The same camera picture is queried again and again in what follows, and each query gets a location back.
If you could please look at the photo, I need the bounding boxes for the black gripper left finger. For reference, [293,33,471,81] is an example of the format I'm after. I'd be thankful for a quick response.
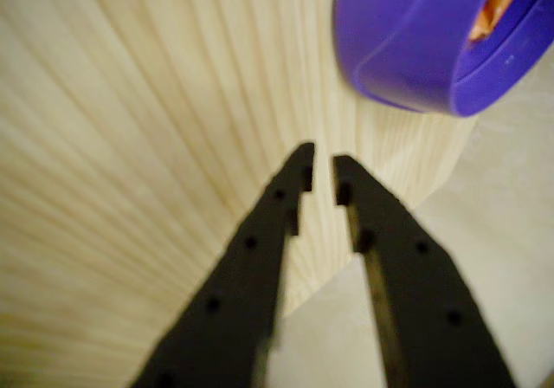
[129,142,316,388]

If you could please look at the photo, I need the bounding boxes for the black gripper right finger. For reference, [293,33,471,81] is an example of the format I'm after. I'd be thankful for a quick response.
[332,155,517,388]

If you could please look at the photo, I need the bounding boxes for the purple orange candy bar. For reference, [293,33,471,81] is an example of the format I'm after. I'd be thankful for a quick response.
[468,0,534,45]

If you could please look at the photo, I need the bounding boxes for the purple bowl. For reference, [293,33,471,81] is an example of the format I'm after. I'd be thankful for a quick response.
[332,0,554,119]

